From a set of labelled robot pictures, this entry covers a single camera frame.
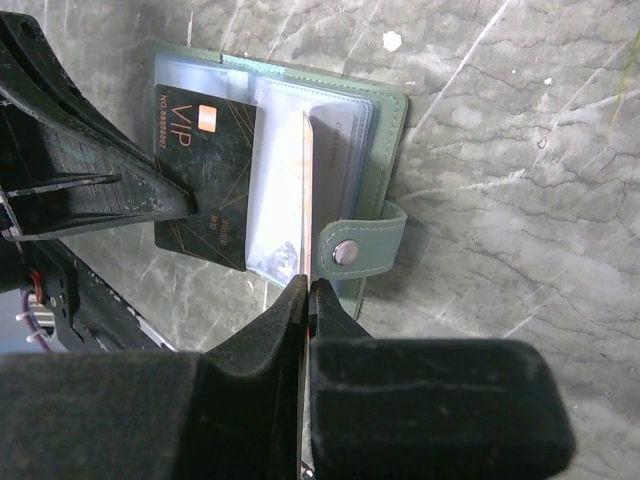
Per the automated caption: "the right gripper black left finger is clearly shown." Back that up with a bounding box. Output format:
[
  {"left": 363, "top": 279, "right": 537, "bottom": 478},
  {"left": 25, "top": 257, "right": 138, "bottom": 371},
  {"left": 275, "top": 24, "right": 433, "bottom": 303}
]
[{"left": 1, "top": 275, "right": 309, "bottom": 479}]

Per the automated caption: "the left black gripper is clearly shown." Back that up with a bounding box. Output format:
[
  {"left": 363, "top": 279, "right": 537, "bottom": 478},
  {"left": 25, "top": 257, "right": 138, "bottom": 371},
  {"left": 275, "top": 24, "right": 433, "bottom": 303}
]
[{"left": 1, "top": 12, "right": 196, "bottom": 350}]

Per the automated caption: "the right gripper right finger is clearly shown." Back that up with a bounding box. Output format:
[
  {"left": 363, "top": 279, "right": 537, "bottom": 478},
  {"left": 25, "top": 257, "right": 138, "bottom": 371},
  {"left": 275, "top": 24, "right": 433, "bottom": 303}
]
[{"left": 309, "top": 279, "right": 575, "bottom": 479}]

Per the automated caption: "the black VIP card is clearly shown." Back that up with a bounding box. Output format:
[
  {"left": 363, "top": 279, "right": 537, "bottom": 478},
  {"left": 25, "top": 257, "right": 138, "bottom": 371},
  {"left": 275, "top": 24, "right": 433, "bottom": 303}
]
[{"left": 153, "top": 84, "right": 259, "bottom": 271}]

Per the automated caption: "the mint green card holder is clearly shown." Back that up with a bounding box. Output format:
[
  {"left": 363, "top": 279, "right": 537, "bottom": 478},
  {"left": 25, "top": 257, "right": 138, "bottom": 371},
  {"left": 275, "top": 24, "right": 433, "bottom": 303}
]
[{"left": 152, "top": 45, "right": 408, "bottom": 315}]

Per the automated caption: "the silver credit card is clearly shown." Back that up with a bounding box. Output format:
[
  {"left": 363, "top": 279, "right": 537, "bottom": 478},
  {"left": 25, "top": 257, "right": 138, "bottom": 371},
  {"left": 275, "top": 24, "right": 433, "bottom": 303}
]
[{"left": 310, "top": 100, "right": 374, "bottom": 229}]

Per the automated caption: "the black base bar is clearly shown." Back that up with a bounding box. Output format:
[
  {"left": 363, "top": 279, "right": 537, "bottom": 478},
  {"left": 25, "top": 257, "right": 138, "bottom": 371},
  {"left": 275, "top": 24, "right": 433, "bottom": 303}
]
[{"left": 42, "top": 240, "right": 174, "bottom": 352}]

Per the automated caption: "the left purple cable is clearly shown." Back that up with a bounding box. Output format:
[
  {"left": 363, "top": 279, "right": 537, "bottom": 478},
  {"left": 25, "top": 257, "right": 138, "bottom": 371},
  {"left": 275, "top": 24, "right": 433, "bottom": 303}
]
[{"left": 14, "top": 292, "right": 56, "bottom": 354}]

